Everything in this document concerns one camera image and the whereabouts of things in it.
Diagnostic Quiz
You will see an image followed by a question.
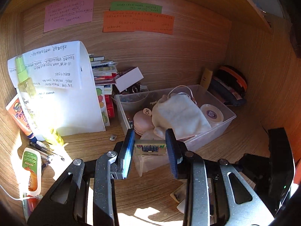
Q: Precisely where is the cream jar with lid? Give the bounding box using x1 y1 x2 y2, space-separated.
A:
200 104 224 128

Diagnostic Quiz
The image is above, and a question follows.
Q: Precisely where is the white cloth pouch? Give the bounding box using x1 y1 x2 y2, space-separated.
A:
151 85 211 140

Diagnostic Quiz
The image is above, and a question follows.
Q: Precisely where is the pink round compact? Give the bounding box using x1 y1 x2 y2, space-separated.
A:
133 108 155 136

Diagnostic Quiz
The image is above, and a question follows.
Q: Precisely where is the white green cream tube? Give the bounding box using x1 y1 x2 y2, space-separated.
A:
22 147 42 196

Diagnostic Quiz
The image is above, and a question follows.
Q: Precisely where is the clear plastic storage bin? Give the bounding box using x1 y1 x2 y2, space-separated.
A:
114 85 236 150

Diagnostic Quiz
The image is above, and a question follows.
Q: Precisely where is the blue patchwork pencil case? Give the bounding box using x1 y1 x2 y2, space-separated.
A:
210 78 246 107

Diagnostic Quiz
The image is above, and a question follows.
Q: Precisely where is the black orange round case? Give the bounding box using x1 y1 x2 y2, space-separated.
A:
214 65 247 96

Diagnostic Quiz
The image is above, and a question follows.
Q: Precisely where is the orange sunscreen tube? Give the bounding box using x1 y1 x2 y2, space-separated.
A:
6 95 37 143

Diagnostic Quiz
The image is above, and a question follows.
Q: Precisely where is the yellow cosmetic tube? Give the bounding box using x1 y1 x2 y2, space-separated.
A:
200 68 213 90

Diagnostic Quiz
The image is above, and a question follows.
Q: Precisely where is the fruit pattern box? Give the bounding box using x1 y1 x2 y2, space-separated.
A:
96 85 110 127

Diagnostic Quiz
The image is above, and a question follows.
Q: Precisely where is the green mist spray bottle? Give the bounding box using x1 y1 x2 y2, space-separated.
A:
15 54 46 141

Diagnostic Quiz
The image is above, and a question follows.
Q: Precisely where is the white bowl of trinkets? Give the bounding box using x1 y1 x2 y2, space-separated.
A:
116 85 149 112

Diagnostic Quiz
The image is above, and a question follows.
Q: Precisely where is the stack of books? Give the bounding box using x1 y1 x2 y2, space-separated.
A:
89 54 118 85

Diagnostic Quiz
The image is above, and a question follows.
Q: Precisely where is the small white box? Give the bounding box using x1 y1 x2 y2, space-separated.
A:
115 67 144 92

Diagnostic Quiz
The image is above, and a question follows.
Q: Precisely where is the wooden shelf board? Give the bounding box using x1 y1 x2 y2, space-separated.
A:
227 0 271 33

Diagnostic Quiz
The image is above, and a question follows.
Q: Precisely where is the orange sticky note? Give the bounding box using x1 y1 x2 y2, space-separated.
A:
103 11 174 35

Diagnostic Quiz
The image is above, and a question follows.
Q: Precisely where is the pink sticky note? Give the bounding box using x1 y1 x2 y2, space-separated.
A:
43 0 94 33

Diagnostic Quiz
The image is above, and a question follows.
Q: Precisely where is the green sticky note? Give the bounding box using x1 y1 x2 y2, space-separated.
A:
110 1 162 14

